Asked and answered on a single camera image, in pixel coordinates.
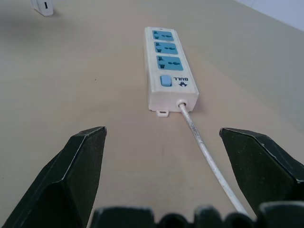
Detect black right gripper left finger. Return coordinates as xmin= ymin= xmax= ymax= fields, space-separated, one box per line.
xmin=0 ymin=126 xmax=107 ymax=228

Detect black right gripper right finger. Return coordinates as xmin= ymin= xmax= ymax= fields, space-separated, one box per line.
xmin=219 ymin=127 xmax=304 ymax=221

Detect white power strip blue sockets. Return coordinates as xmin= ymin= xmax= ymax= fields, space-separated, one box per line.
xmin=144 ymin=26 xmax=199 ymax=118

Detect white plug adapter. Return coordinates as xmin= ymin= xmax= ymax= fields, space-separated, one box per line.
xmin=30 ymin=0 xmax=55 ymax=17

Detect white power cable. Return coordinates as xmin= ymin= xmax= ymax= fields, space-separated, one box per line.
xmin=178 ymin=102 xmax=250 ymax=218

